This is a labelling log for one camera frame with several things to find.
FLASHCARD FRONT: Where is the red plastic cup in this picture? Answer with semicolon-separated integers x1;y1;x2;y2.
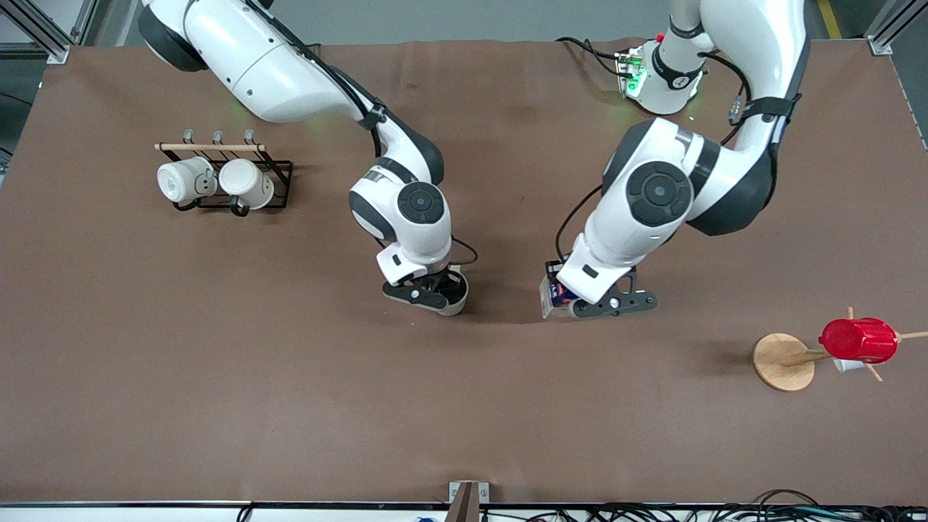
819;317;900;365

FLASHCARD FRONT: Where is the black base cable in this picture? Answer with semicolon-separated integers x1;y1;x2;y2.
557;36;628;77

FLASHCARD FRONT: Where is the white mug printed side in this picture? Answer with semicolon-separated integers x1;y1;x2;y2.
157;157;218;206

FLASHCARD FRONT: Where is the white mug grey inside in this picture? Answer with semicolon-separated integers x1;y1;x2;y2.
434;265;470;317

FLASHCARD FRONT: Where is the circuit board green light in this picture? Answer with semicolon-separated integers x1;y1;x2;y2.
615;47;647;99

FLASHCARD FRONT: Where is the aluminium frame post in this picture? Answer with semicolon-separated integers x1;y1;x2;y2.
865;0;928;55
0;0;99;65

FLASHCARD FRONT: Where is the plain white mug black handle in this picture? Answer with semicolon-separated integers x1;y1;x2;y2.
218;159;276;217

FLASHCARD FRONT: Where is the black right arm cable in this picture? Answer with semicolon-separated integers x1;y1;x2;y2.
254;0;479;268

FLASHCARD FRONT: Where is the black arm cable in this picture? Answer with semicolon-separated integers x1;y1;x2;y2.
254;0;479;268
555;51;755;265

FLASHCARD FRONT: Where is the black wire rack wooden bar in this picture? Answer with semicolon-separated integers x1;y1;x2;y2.
154;128;294;217

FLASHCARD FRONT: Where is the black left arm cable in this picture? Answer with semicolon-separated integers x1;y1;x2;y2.
555;51;755;265

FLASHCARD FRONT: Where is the black cable bundle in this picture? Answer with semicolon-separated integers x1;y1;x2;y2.
500;489;928;522

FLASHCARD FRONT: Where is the wooden cup tree stand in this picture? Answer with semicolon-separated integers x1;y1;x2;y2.
753;307;928;393

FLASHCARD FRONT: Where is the white blue milk carton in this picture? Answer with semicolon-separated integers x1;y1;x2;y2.
539;261;581;320

